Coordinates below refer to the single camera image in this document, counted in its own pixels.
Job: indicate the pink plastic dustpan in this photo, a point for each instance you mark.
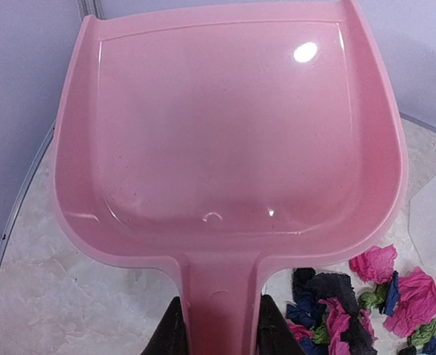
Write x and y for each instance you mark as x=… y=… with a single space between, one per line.
x=221 y=144

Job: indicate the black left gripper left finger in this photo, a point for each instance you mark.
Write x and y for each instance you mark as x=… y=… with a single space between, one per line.
x=170 y=336

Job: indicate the translucent white waste bin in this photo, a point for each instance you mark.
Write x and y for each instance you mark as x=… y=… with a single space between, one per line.
x=434 y=211

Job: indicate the navy paper scrap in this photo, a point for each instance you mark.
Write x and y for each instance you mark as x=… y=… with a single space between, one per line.
x=392 y=296

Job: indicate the green paper scrap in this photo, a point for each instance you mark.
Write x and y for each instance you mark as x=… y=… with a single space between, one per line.
x=423 y=334

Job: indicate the magenta paper scrap right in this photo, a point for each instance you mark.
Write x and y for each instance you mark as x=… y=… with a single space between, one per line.
x=416 y=306

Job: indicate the magenta paper scrap top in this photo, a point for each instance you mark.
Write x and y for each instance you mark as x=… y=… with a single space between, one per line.
x=375 y=265

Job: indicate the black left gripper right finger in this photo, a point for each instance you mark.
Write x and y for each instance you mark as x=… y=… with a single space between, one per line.
x=273 y=334

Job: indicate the left aluminium frame post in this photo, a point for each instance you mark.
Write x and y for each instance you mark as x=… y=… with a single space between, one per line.
x=91 y=15

